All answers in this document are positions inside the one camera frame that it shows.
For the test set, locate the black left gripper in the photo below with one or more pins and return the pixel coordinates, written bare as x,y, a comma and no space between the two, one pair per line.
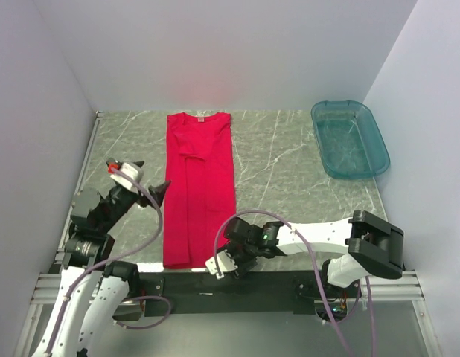
158,190

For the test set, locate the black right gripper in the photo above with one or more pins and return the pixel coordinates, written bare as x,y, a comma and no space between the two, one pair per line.
243,267

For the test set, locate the red t shirt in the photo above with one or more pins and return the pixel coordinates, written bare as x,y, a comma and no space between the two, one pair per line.
201,195

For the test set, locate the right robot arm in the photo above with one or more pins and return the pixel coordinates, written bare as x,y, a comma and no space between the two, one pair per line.
363,245

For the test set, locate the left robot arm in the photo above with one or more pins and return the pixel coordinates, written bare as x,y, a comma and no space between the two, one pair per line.
92,282

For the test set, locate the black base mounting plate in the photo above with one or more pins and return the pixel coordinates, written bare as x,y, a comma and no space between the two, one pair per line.
200,293

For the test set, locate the teal plastic bin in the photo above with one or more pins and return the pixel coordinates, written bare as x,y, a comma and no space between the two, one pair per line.
349,141

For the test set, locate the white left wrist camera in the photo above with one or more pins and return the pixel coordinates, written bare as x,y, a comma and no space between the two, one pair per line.
125,173

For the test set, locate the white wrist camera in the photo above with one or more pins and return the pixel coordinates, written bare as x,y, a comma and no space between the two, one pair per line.
221,264
125,173

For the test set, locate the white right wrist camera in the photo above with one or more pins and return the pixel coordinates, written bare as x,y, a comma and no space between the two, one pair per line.
221,264

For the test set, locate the aluminium frame rail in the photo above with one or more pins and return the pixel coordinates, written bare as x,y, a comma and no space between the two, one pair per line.
407,288

